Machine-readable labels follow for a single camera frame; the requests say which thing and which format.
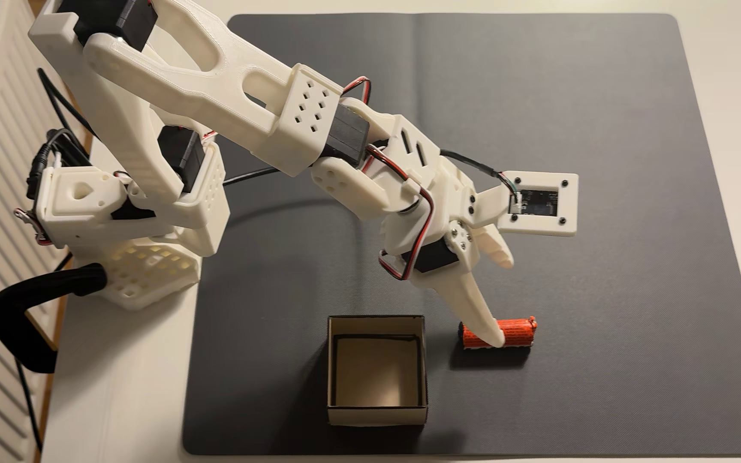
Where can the red cylindrical object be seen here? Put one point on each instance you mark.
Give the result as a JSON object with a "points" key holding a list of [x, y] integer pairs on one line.
{"points": [[517, 333]]}

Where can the open cardboard box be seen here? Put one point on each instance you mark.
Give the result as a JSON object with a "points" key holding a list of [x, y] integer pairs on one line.
{"points": [[377, 379]]}

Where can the grey textured mat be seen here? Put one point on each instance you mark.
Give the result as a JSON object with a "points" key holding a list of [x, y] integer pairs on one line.
{"points": [[634, 193]]}

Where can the black table clamp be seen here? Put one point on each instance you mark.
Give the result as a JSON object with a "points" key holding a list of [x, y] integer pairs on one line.
{"points": [[13, 315]]}

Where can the white framed camera module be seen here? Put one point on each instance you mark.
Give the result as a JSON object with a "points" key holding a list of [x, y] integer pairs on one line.
{"points": [[567, 206]]}

